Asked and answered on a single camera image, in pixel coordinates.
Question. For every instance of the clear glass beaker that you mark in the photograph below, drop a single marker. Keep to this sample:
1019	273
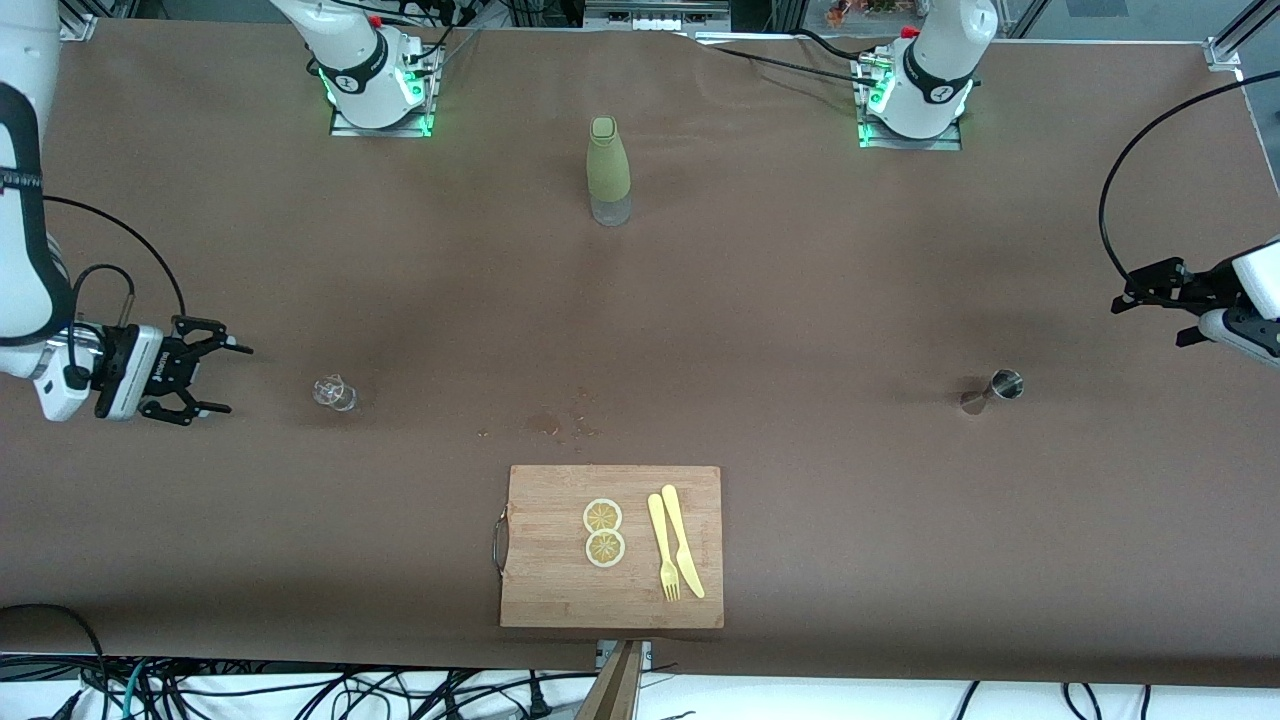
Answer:
335	393

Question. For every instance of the steel jigger measuring cup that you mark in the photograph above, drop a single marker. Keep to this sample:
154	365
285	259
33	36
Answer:
1005	383

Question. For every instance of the lemon slice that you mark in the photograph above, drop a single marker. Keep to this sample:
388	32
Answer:
605	549
602	516

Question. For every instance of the black power plug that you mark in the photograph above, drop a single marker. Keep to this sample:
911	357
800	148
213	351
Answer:
537	702

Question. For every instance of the grey power strip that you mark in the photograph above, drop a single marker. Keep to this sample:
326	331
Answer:
655	15

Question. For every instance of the metal stand bracket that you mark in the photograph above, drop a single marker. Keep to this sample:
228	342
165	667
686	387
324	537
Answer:
646	650

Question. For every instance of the aluminium frame post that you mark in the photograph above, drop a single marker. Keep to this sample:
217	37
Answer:
1225	50
78	22

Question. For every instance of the yellow plastic fork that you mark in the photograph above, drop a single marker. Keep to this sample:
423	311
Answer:
657	520

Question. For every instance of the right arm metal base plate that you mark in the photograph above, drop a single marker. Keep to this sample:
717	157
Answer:
345	128

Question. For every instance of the wooden cutting board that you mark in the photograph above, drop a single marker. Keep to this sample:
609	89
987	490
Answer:
545	580

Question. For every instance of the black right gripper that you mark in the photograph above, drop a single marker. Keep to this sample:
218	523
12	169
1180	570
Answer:
172	368

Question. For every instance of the green sleeved glass bottle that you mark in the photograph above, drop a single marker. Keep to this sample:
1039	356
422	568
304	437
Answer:
608	170

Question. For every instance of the yellow plastic knife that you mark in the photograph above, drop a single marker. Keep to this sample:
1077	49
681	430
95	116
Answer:
672	510

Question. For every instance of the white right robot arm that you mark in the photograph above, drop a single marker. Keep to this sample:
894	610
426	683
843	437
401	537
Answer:
350	50

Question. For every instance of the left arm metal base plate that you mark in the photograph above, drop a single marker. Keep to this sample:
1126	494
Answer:
940	143

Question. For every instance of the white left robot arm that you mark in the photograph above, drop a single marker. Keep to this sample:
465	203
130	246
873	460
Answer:
940	60

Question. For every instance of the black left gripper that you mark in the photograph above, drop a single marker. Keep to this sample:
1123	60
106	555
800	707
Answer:
1199	284

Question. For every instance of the wooden camera stand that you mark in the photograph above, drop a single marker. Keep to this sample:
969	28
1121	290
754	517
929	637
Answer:
615	690

